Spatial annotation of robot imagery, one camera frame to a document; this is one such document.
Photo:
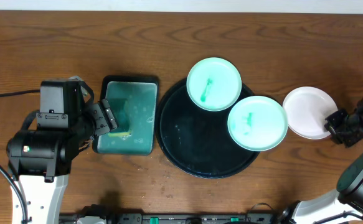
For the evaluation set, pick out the black round tray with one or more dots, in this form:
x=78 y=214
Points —
x=195 y=140

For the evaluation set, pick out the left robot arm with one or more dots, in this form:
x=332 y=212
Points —
x=41 y=159

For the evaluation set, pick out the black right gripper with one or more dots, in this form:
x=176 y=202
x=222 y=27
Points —
x=330 y=125

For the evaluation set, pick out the green yellow sponge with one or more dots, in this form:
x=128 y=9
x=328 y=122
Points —
x=120 y=110

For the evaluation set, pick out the white plate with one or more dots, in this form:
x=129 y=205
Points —
x=307 y=109

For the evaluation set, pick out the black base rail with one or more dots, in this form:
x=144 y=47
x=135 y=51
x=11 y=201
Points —
x=101 y=214

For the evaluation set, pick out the mint plate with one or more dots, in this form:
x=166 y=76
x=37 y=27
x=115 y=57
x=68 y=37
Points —
x=214 y=84
x=257 y=123

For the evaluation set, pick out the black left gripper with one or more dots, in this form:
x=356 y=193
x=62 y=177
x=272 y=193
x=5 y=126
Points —
x=107 y=115

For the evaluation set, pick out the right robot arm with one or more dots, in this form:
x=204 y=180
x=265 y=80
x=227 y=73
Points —
x=343 y=204

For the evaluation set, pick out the black rectangular water tray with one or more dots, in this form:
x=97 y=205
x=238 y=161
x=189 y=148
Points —
x=142 y=95

